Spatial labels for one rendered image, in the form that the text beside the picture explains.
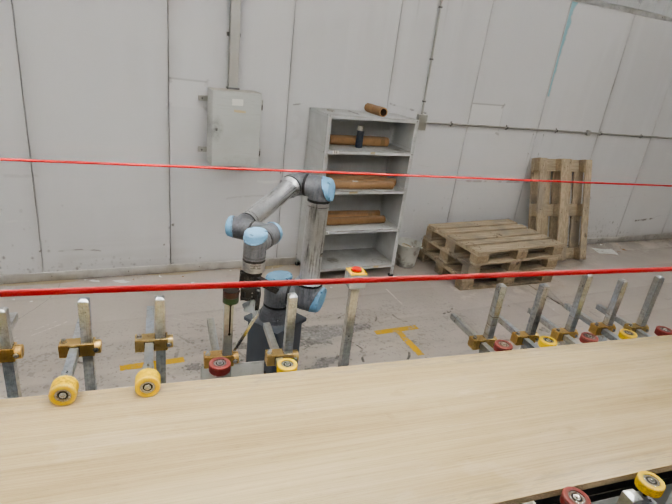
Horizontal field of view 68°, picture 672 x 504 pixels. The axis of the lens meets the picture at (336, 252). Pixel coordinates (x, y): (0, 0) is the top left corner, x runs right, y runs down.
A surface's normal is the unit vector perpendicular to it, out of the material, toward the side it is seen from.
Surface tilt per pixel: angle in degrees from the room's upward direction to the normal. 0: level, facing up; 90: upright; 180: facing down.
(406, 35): 90
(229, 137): 90
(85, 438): 0
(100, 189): 90
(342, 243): 90
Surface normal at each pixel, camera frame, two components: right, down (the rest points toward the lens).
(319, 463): 0.11, -0.92
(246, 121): 0.40, 0.39
